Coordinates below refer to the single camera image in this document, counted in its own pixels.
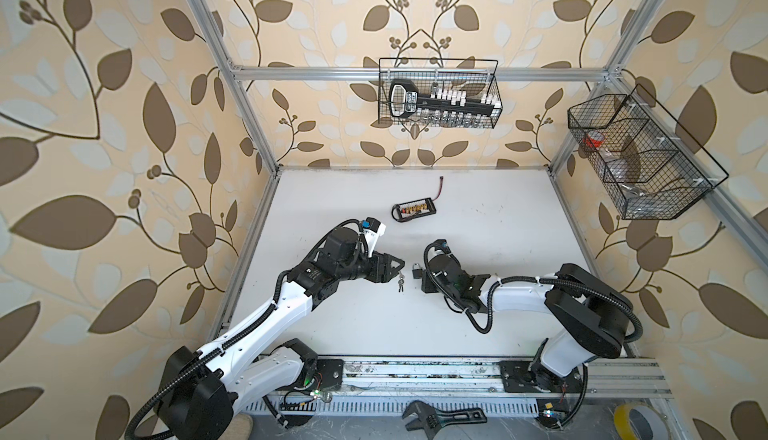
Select yellow tape roll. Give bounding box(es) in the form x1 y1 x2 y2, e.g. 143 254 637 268
613 403 672 440

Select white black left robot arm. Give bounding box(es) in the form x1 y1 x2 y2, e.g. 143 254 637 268
124 217 405 439

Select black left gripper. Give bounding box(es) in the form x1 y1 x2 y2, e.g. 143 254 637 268
335 246 406 284

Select black wire basket right wall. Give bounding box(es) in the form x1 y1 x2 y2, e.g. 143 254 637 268
567 84 729 221

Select black socket tool set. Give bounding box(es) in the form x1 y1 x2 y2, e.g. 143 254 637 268
384 78 502 118

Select black adjustable wrench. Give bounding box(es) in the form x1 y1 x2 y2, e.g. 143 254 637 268
401 400 488 440

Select black wire basket back wall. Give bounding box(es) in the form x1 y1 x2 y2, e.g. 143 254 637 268
378 56 503 129

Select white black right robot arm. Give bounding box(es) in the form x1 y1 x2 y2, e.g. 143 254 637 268
422 239 643 392

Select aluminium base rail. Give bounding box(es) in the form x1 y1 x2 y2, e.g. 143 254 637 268
222 349 672 418

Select black wire basket wall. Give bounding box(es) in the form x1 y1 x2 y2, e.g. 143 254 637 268
378 56 503 129
567 84 729 221

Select black charging board yellow connectors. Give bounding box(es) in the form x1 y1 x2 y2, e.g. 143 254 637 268
390 197 437 223

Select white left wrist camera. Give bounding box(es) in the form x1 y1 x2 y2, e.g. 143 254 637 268
361 217 386 258

